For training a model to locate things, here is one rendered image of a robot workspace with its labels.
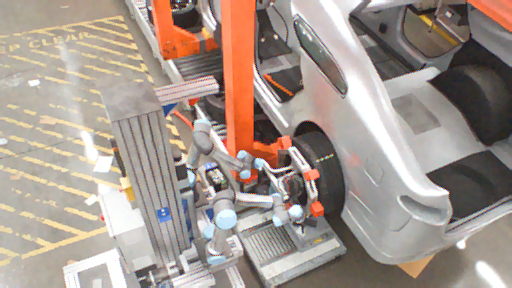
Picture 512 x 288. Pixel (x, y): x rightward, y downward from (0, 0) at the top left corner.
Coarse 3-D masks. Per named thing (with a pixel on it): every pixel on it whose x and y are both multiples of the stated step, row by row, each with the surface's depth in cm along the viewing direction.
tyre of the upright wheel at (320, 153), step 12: (312, 132) 340; (300, 144) 323; (312, 144) 321; (324, 144) 322; (312, 156) 314; (324, 156) 317; (336, 156) 319; (312, 168) 317; (324, 168) 314; (336, 168) 318; (324, 180) 314; (336, 180) 319; (324, 192) 316; (336, 192) 322; (324, 204) 323; (336, 204) 333
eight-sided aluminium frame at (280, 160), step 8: (280, 152) 341; (288, 152) 325; (296, 152) 323; (280, 160) 351; (296, 160) 318; (304, 160) 318; (280, 168) 358; (304, 168) 313; (280, 176) 359; (304, 176) 314; (312, 184) 317; (312, 192) 318; (296, 200) 357; (312, 200) 327; (304, 208) 347
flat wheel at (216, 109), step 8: (216, 80) 464; (224, 80) 468; (224, 88) 460; (208, 96) 446; (216, 96) 478; (208, 104) 446; (216, 104) 439; (224, 104) 440; (256, 104) 447; (208, 112) 456; (216, 112) 445; (224, 112) 441; (256, 112) 455; (216, 120) 454; (224, 120) 449
